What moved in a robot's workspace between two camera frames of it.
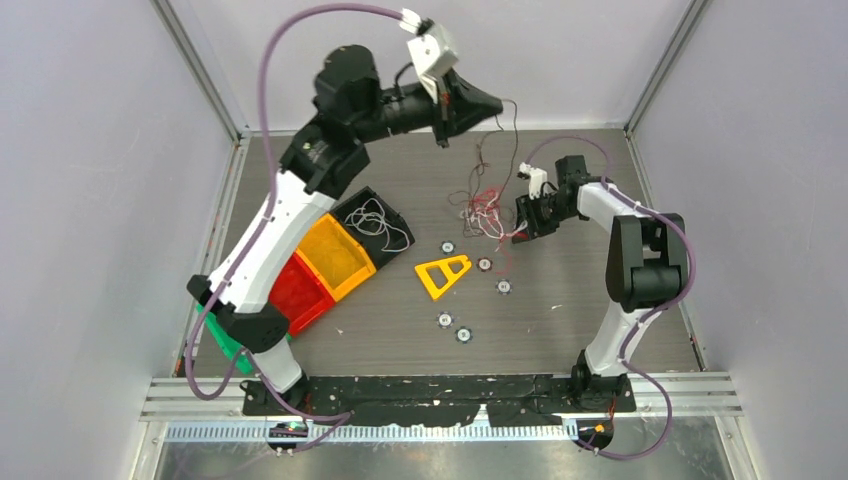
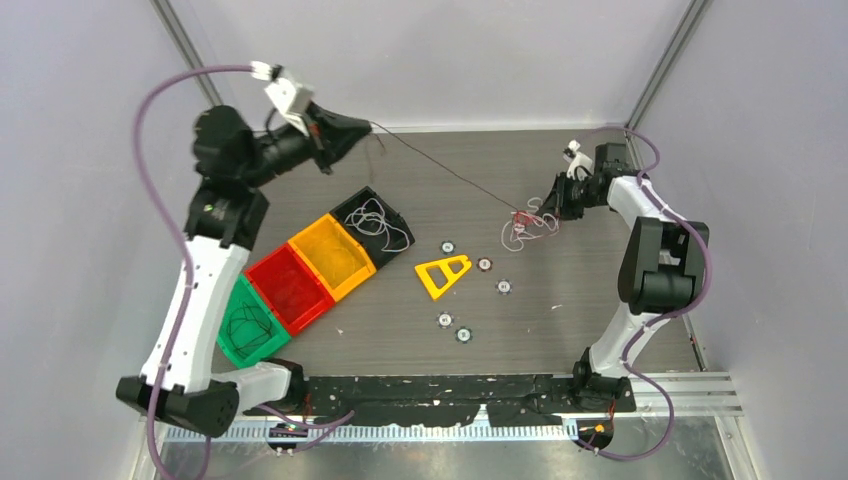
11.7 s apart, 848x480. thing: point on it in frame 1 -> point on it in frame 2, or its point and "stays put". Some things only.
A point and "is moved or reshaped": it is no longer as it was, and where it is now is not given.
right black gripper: (527, 211) -> (557, 203)
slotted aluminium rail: (215, 432) stays put
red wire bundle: (484, 208) is moved or reshaped
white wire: (370, 220) stays put
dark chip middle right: (503, 286) stays put
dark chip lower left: (445, 319) stays put
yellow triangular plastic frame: (438, 275) stays put
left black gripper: (459, 107) -> (332, 134)
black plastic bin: (381, 227) stays put
